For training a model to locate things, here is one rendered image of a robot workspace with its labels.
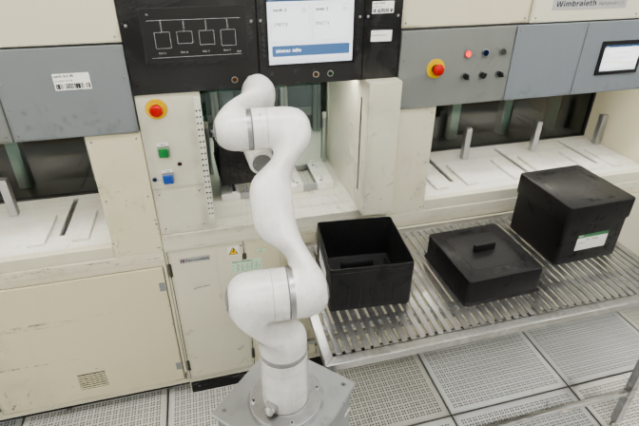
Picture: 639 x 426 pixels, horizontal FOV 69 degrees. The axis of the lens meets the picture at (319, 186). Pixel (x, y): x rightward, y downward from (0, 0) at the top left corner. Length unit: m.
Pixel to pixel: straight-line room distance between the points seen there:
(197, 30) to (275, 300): 0.86
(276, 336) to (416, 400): 1.31
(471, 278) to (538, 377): 1.06
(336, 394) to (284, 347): 0.29
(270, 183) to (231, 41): 0.61
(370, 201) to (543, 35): 0.87
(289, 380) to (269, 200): 0.45
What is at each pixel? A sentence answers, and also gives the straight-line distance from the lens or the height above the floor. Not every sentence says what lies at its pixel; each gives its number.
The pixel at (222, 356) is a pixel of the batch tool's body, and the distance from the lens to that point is 2.24.
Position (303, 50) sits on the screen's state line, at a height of 1.51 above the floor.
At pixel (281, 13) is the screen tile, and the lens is 1.54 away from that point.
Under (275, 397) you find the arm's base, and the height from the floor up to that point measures 0.84.
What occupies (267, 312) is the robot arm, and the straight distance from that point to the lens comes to 1.05.
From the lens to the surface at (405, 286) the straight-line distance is 1.58.
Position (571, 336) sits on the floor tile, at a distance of 2.87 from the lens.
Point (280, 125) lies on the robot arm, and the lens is 1.08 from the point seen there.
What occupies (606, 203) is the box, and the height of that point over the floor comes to 1.01.
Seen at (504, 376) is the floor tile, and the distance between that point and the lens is 2.54.
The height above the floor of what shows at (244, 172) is 0.99.
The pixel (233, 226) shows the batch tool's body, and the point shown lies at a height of 0.87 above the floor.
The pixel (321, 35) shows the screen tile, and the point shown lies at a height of 1.56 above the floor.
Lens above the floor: 1.86
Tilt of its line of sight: 29 degrees down
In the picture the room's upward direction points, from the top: straight up
